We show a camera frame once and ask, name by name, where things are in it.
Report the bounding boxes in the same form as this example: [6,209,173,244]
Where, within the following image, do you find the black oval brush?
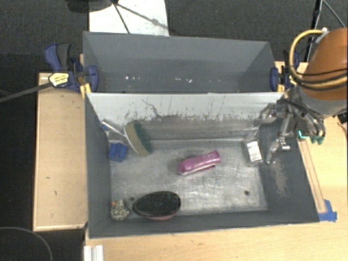
[132,190,182,222]

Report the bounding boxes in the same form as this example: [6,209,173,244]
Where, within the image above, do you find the pale wood board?
[32,72,89,232]

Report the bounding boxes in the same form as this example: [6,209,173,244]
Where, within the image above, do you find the grey metal bin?
[82,30,320,239]

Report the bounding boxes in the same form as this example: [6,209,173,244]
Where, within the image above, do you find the blue ribbed block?
[108,142,129,163]

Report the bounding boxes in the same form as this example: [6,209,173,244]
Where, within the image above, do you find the pink stapler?
[177,149,222,176]

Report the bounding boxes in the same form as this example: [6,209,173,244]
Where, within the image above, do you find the clear plastic packet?
[100,119,128,142]

